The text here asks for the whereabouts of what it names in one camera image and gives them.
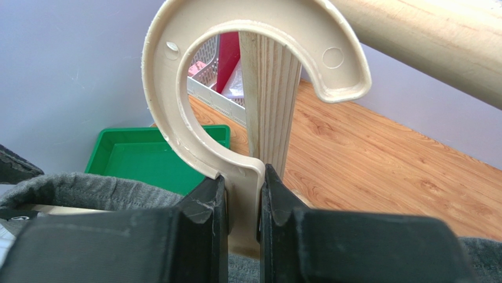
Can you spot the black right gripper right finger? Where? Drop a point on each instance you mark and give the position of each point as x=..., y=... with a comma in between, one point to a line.
x=301, y=244

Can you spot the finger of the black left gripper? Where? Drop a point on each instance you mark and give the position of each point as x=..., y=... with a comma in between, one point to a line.
x=15, y=169

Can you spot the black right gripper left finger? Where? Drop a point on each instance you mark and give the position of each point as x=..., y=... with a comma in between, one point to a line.
x=184, y=243

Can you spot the grey shorts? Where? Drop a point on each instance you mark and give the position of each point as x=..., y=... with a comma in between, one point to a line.
x=79, y=190

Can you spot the green plastic tray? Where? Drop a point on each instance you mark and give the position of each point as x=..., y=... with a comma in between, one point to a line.
x=142, y=154

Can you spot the white file organizer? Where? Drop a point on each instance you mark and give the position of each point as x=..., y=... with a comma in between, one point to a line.
x=203, y=85

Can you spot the clear plastic bag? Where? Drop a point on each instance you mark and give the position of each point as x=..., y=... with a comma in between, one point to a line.
x=234, y=86

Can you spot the pink eraser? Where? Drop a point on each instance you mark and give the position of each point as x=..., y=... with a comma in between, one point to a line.
x=195, y=68

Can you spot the red folder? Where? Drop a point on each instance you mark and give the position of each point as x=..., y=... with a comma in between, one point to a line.
x=228, y=57

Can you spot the wooden clothes rack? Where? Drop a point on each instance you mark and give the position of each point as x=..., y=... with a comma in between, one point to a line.
x=436, y=68

